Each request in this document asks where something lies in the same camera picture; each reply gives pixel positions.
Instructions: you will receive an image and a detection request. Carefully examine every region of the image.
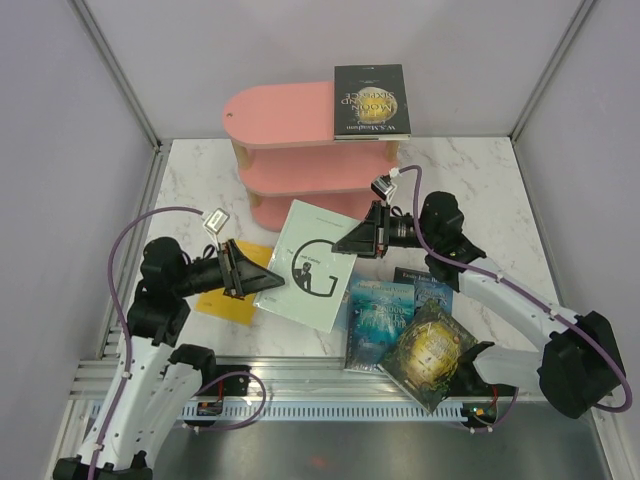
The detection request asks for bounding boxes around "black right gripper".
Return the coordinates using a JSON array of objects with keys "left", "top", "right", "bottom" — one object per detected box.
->
[{"left": 332, "top": 199, "right": 438, "bottom": 259}]

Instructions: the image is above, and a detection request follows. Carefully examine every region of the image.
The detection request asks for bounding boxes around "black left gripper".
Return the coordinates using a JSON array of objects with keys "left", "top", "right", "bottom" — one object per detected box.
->
[{"left": 172, "top": 238, "right": 284, "bottom": 297}]

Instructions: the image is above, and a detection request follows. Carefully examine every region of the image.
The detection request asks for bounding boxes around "yellow Little Prince book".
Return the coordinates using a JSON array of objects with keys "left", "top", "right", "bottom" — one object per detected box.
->
[{"left": 194, "top": 239, "right": 275, "bottom": 327}]

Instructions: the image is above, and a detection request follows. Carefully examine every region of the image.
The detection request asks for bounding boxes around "pale green Great Gatsby book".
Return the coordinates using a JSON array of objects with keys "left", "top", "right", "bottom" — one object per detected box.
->
[{"left": 254, "top": 200, "right": 359, "bottom": 333}]

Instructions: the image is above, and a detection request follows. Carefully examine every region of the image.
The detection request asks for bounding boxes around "dark Moon and Sixpence book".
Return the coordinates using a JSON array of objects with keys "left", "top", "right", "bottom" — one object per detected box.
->
[{"left": 334, "top": 64, "right": 412, "bottom": 141}]

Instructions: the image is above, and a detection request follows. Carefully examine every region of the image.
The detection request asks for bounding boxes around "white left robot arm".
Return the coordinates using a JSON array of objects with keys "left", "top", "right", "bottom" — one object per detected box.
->
[{"left": 53, "top": 237, "right": 285, "bottom": 479}]

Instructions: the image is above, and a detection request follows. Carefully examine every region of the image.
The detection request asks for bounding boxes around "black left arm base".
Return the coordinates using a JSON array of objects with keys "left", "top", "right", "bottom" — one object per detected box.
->
[{"left": 184, "top": 364, "right": 274, "bottom": 434}]

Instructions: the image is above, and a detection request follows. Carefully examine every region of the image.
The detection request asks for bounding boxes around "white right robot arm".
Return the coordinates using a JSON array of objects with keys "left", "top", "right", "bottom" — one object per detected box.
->
[{"left": 332, "top": 191, "right": 633, "bottom": 419}]

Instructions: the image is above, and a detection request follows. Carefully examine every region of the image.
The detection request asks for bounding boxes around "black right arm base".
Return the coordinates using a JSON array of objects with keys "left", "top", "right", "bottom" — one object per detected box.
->
[{"left": 447, "top": 370, "right": 519, "bottom": 435}]

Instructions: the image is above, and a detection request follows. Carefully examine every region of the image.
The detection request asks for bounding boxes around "blue 20000 Leagues book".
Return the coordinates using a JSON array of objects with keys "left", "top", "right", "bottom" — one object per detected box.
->
[{"left": 344, "top": 279, "right": 415, "bottom": 373}]

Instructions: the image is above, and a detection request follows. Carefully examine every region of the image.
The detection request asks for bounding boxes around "dark Emily Bronte book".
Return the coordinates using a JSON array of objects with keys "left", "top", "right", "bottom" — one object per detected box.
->
[{"left": 393, "top": 267, "right": 453, "bottom": 314}]

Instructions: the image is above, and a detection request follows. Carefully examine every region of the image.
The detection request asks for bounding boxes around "pink three-tier shelf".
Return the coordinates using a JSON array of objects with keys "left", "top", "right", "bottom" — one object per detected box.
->
[{"left": 222, "top": 82, "right": 399, "bottom": 231}]

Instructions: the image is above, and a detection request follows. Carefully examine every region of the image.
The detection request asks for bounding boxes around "green gold fantasy book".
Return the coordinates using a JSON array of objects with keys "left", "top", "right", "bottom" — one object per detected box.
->
[{"left": 378, "top": 300, "right": 477, "bottom": 413}]

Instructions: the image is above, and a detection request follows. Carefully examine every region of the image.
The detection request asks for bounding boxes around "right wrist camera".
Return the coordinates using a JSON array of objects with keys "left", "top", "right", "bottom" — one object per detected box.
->
[{"left": 371, "top": 174, "right": 397, "bottom": 202}]

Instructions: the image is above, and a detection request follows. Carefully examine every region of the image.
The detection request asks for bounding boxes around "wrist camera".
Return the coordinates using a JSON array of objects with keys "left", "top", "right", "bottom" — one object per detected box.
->
[
  {"left": 202, "top": 208, "right": 230, "bottom": 234},
  {"left": 371, "top": 174, "right": 397, "bottom": 202}
]

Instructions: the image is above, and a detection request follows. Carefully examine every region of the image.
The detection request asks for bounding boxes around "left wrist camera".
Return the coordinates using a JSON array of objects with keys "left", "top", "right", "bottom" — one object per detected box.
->
[{"left": 202, "top": 208, "right": 230, "bottom": 234}]

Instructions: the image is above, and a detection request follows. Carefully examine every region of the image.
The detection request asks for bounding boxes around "aluminium frame rail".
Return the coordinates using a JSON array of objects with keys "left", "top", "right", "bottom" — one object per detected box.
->
[{"left": 69, "top": 357, "right": 616, "bottom": 401}]

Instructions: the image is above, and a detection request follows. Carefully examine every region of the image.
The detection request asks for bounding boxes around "white slotted cable duct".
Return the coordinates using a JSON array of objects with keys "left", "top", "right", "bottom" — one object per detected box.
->
[{"left": 178, "top": 399, "right": 467, "bottom": 423}]

